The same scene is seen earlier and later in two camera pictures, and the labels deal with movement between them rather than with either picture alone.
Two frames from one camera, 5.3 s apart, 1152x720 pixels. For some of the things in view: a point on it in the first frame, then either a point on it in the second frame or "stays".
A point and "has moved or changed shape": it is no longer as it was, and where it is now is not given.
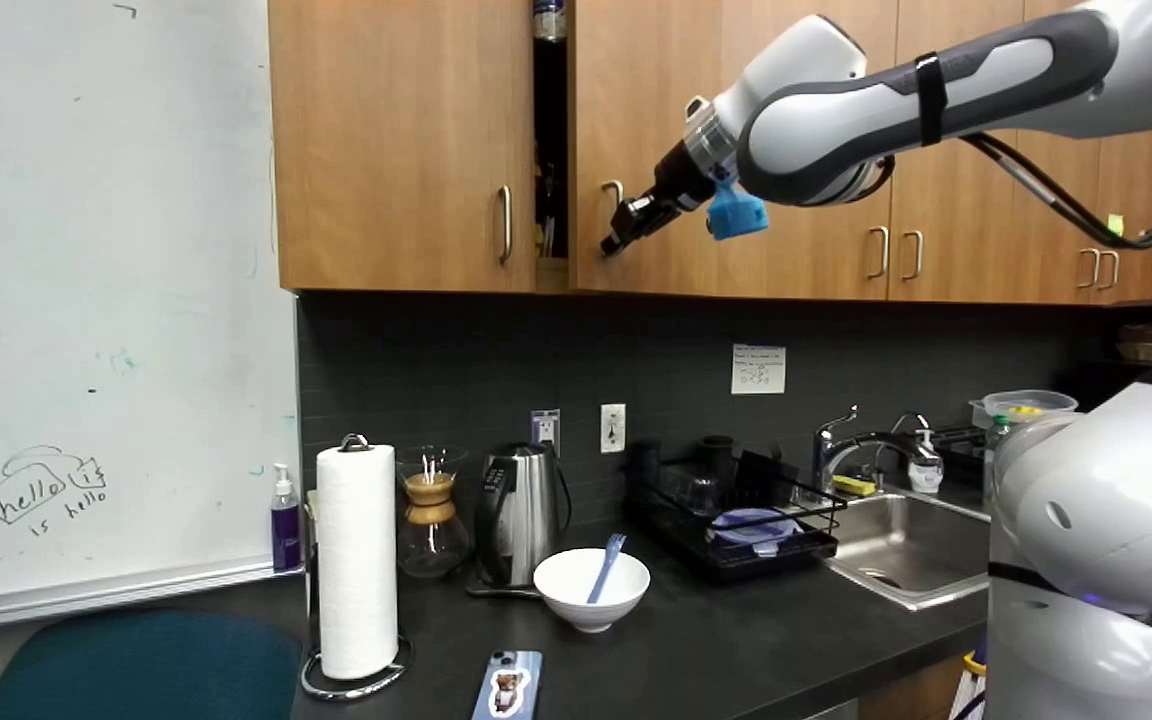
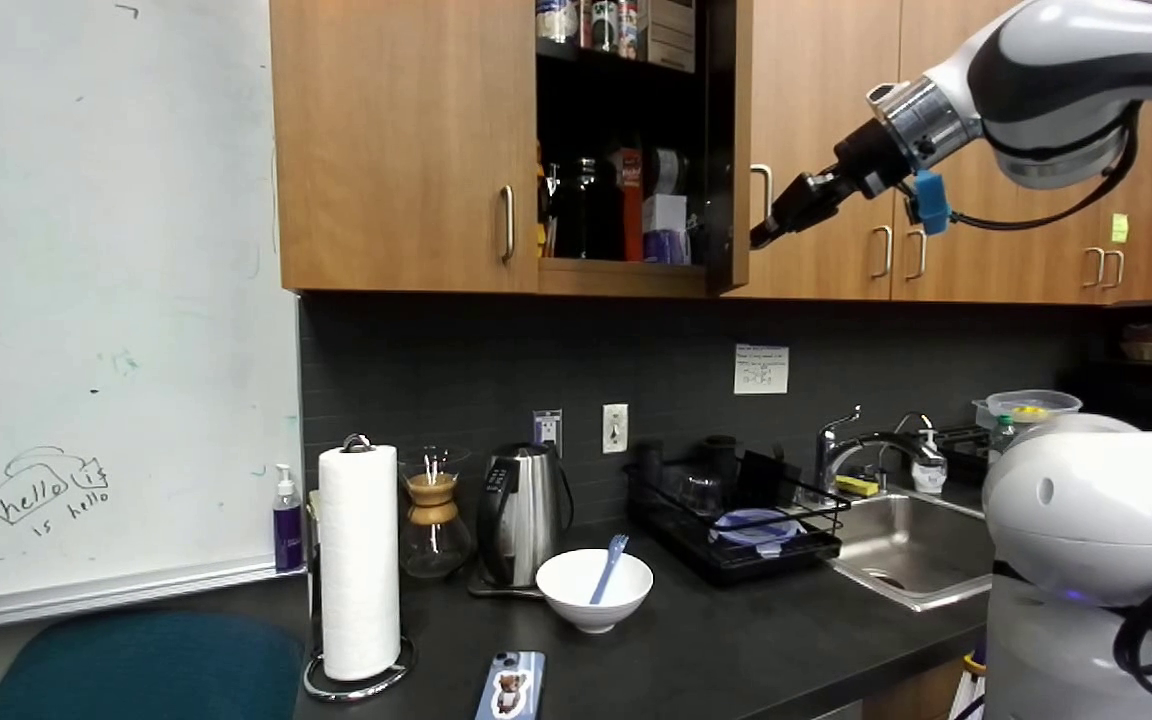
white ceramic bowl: [565, 578] stays
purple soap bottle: [285, 520] stays
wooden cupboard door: [639, 68] has moved or changed shape
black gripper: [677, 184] -> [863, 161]
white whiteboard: [119, 366] stays
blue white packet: [509, 686] stays
